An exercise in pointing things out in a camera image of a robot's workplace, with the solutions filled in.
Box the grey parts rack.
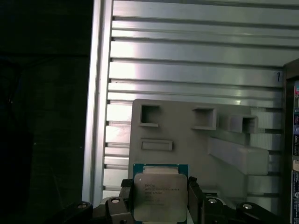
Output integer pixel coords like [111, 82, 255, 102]
[127, 98, 271, 212]

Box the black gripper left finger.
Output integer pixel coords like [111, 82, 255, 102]
[44, 178, 135, 224]

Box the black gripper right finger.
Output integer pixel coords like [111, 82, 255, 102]
[188, 176, 292, 224]

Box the black PC case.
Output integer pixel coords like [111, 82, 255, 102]
[282, 59, 299, 224]

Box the silver topped CPU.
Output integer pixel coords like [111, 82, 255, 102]
[132, 163, 189, 222]

